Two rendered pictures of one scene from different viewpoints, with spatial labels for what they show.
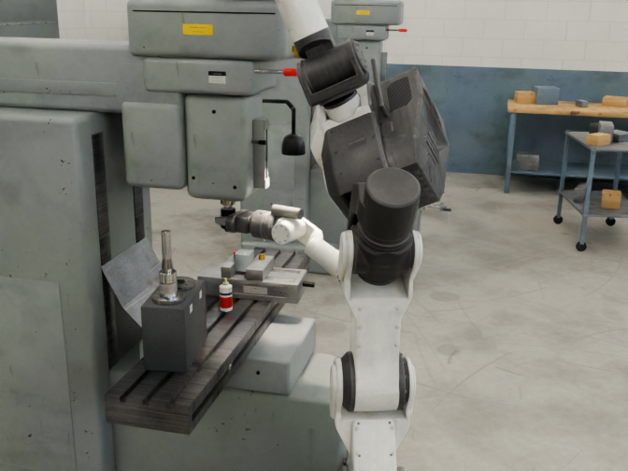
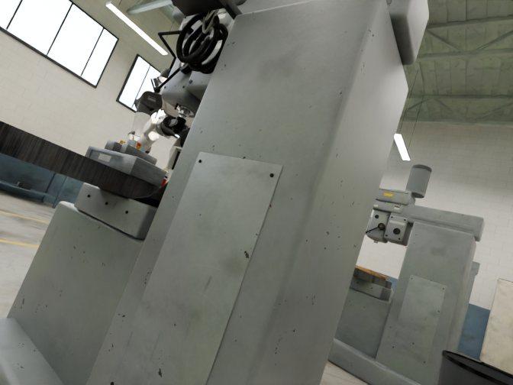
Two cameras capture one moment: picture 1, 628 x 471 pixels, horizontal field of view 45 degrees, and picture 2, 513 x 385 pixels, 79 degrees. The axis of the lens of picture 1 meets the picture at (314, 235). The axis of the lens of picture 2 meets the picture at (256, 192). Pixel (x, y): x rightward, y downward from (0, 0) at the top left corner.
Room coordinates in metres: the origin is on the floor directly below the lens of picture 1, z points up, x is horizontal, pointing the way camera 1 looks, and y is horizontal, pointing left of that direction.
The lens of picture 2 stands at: (3.37, 1.23, 0.86)
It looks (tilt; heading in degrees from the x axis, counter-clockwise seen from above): 8 degrees up; 204
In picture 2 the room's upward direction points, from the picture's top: 20 degrees clockwise
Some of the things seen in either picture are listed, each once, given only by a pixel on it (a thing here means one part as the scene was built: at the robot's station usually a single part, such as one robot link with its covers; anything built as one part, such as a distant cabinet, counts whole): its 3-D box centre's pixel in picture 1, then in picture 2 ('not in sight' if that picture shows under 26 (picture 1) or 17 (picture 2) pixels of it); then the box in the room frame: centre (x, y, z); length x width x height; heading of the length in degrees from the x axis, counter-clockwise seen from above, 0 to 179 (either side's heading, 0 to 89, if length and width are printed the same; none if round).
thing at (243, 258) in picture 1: (244, 260); (135, 149); (2.42, 0.24, 1.04); 0.06 x 0.05 x 0.06; 169
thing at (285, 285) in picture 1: (252, 277); (125, 161); (2.41, 0.21, 0.98); 0.35 x 0.15 x 0.11; 79
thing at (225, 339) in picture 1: (230, 318); (150, 195); (2.27, 0.27, 0.89); 1.24 x 0.23 x 0.08; 167
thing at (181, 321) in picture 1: (175, 321); not in sight; (1.93, 0.38, 1.03); 0.22 x 0.12 x 0.20; 174
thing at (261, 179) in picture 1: (261, 153); not in sight; (2.25, 0.16, 1.44); 0.04 x 0.04 x 0.21; 77
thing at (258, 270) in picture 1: (260, 267); (125, 152); (2.41, 0.18, 1.02); 0.15 x 0.06 x 0.04; 169
